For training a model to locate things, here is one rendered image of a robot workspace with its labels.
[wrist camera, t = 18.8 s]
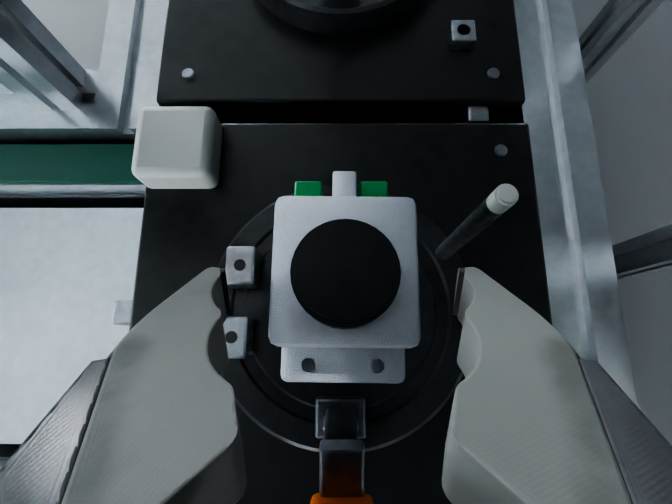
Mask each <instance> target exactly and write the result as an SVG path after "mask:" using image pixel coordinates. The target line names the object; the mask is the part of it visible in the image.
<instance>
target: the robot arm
mask: <svg viewBox="0 0 672 504"><path fill-rule="evenodd" d="M227 315H232V313H231V305H230V298H229V291H228V284H227V277H226V270H225V268H221V269H220V268H217V267H210V268H207V269H205V270H204V271H203V272H201V273H200V274H199V275H197V276H196V277H195V278H193V279H192V280H191V281H189V282H188V283H187V284H186V285H184V286H183V287H182V288H180V289H179V290H178V291H176V292H175V293H174V294H172V295H171V296H170V297H169V298H167V299H166V300H165V301H163V302H162V303H161V304H159V305H158V306H157V307H156V308H154V309H153V310H152V311H151V312H149V313H148V314H147V315H146V316H145V317H144V318H143V319H142V320H141V321H139V322H138V323H137V324H136V325H135V326H134V327H133V328H132V329H131V330H130V331H129V332H128V333H127V334H126V335H125V336H124V337H123V338H122V340H121V341H120V342H119V343H118V344H117V345H116V347H115V348H114V349H113V350H112V352H111V353H110V354H109V355H108V357H107V358H106V359H100V360H94V361H91V362H90V363H89V365H88V366H87V367H86V368H85V369H84V371H83V372H82V373H81V374H80V375H79V376H78V378H77V379H76V380H75V381H74V382H73V384H72V385H71V386H70V387H69V388H68V389H67V391H66V392H65V393H64V394H63V395H62V397H61V398H60V399H59V400H58V401H57V403H56V404H55V405H54V406H53V407H52V408H51V410H50V411H49V412H48V413H47V414H46V416H45V417H44V418H43V419H42V420H41V421H40V423H39V424H38V425H37V426H36V427H35V429H34V430H33V431H32V432H31V433H30V434H29V436H28V437H27V438H26V439H25V440H24V442H23V443H22V444H21V445H20V446H19V448H18V449H17V450H16V451H15V452H14V453H13V455H12V456H11V457H10V458H9V459H8V461H7V462H6V463H5V464H4V465H3V466H2V468H1V469H0V504H236V503H237V502H238V501H239V500H240V499H241V497H242V496H243V494H244V492H245V489H246V485H247V478H246V469H245V461H244V453H243V444H242V438H241V432H240V426H239V420H238V414H237V408H236V402H235V396H234V390H233V388H232V386H231V385H230V384H229V383H228V382H227V381H226V380H224V379H223V378H222V377H221V375H222V373H223V371H224V370H225V368H226V366H227V365H228V362H229V357H228V351H227V345H226V339H225V333H224V327H223V323H224V322H225V320H226V318H227ZM453 315H457V317H458V320H459V321H460V322H461V324H462V326H463V327H462V332H461V338H460V343H459V349H458V355H457V364H458V366H459V367H460V369H461V370H462V372H463V374H464V376H465V379H464V380H463V381H462V382H460V383H459V384H458V385H457V387H456V389H455V393H454V399H453V404H452V410H451V415H450V421H449V426H448V431H447V437H446V442H445V451H444V462H443V472H442V488H443V491H444V493H445V495H446V497H447V498H448V499H449V501H450V502H451V503H452V504H672V445H671V444H670V443H669V442H668V441H667V440H666V439H665V437H664V436H663V435H662V434H661V433H660V432H659V431H658V430H657V428H656V427H655V426H654V425H653V424H652V423H651V422H650V420H649V419H648V418H647V417H646V416H645V415H644V414H643V413H642V411H641V410H640V409H639V408H638V407H637V406H636V405H635V403H634V402H633V401H632V400H631V399H630V398H629V397H628V396H627V394H626V393H625V392H624V391H623V390H622V389H621V388H620V386H619V385H618V384H617V383H616V382H615V381H614V380H613V379H612V377H611V376H610V375H609V374H608V373H607V372H606V371H605V369H604V368H603V367H602V366H601V365H600V364H599V363H598V362H597V361H592V360H585V359H582V358H581V357H580V356H579V354H578V353H577V352H576V351H575V350H574V348H573V347H572V346H571V345H570V344H569V343H568V342H567V340H566V339H565V338H564V337H563V336H562V335H561V334H560V333H559V332H558V331H557V330H556V329H555V328H554V327H553V326H552V325H551V324H550V323H548V322H547V321H546V320H545V319H544V318H543V317H542V316H541V315H539V314H538V313H537V312H536V311H535V310H533V309H532V308H531V307H530V306H528V305H527V304H526V303H524V302H523V301H521V300H520V299H519V298H517V297H516V296H515V295H513V294H512V293H511V292H509V291H508V290H507V289H505V288H504V287H503V286H501V285H500V284H499V283H497V282H496V281H495V280H493V279H492V278H491V277H489V276H488V275H486V274H485V273H484V272H482V271H481V270H480V269H478V268H475V267H466V268H458V274H457V280H456V289H455V297H454V306H453Z"/></svg>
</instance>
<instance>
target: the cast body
mask: <svg viewBox="0 0 672 504"><path fill-rule="evenodd" d="M268 337H269V340H270V343H271V344H273V345H275V346H278V347H282V349H281V371H280V375H281V378H282V380H284V381H286V382H321V383H388V384H399V383H401V382H403V381H404V379H405V348H406V349H411V348H413V347H416V346H418V344H419V341H420V339H421V330H420V301H419V271H418V242H417V212H416V205H415V202H414V200H413V199H411V198H408V197H356V172H354V171H334V172H333V176H332V196H282V197H279V198H278V199H277V201H276V203H275V211H274V231H273V250H272V269H271V289H270V308H269V327H268Z"/></svg>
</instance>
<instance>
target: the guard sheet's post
mask: <svg viewBox="0 0 672 504"><path fill-rule="evenodd" d="M85 76H86V71H85V70H84V69H83V67H82V66H81V65H80V64H79V63H78V62H77V61H76V60H75V59H74V58H73V56H72V55H71V54H70V53H69V52H68V51H67V50H66V49H65V48H64V47H63V45H62V44H61V43H60V42H59V41H58V40H57V39H56V38H55V37H54V36H53V35H52V33H51V32H50V31H49V30H48V29H47V28H46V27H45V26H44V25H43V24H42V22H41V21H40V20H39V19H38V18H37V17H36V16H35V15H34V14H33V13H32V12H31V10H30V9H29V8H28V7H27V6H26V5H25V4H24V3H23V2H22V1H21V0H0V83H1V84H2V85H4V86H5V87H6V88H7V89H9V90H10V91H11V92H12V93H14V94H15V95H16V96H18V97H19V98H20V99H21V100H23V101H24V102H25V103H26V104H28V105H29V106H30V107H32V108H33V109H34V110H53V108H54V104H55V105H56V106H57V107H59V108H60V109H61V110H80V106H81V100H82V94H81V93H80V92H79V91H78V90H77V89H76V87H84V82H85Z"/></svg>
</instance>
